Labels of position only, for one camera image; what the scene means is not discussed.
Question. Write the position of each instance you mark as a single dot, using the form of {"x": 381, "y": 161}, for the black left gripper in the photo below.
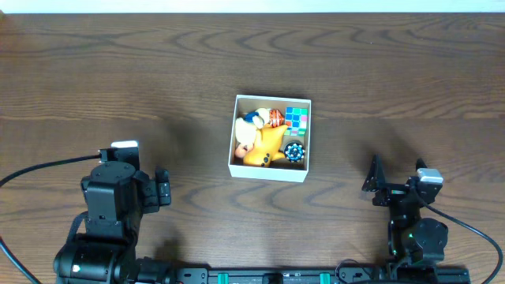
{"x": 162, "y": 189}

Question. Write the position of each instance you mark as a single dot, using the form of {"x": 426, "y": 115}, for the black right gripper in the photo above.
{"x": 391, "y": 193}

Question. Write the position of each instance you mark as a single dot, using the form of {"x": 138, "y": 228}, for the black round spinner toy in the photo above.
{"x": 294, "y": 152}

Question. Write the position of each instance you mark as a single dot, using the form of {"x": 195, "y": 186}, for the colourful puzzle cube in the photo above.
{"x": 297, "y": 121}

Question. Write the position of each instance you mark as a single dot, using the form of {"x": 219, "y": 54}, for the plush duck toy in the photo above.
{"x": 245, "y": 130}

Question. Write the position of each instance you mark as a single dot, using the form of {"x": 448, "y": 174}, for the white cardboard box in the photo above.
{"x": 279, "y": 170}

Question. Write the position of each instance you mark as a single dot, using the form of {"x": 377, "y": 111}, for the orange yellow rubber toy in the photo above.
{"x": 266, "y": 147}

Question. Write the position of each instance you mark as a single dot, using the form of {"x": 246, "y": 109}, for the orange round spinner toy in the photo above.
{"x": 276, "y": 118}

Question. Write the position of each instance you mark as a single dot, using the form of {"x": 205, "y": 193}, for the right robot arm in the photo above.
{"x": 414, "y": 242}

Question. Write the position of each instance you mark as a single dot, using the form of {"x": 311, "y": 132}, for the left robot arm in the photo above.
{"x": 101, "y": 246}

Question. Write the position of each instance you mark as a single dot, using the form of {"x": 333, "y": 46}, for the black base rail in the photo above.
{"x": 348, "y": 271}

